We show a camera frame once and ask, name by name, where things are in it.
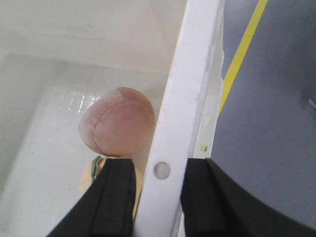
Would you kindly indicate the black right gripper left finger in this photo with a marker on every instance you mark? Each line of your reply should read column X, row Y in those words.
column 106, row 208

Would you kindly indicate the yellow plush fruit toy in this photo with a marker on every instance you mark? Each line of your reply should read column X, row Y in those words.
column 94, row 168

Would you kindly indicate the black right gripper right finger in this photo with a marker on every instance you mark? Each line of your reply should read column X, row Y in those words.
column 214, row 205

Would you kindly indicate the white plastic tote box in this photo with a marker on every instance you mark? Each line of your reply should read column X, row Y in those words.
column 58, row 57

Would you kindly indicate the pink plush ball toy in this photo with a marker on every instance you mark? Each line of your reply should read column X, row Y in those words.
column 119, row 123

